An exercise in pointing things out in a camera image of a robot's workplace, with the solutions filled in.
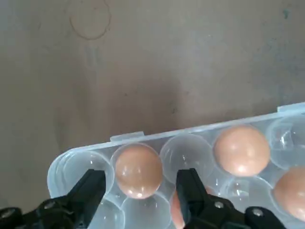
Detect brown egg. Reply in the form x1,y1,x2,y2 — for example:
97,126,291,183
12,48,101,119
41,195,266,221
170,185,215,229
114,144,164,200
213,125,271,177
273,166,305,221

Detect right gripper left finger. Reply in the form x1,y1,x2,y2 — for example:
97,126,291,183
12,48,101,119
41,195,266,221
0,168,107,229

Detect transparent twelve-slot egg tray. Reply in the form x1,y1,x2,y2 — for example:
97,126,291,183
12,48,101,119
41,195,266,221
47,102,305,229

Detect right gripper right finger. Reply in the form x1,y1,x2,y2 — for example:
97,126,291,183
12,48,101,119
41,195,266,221
175,167,285,229

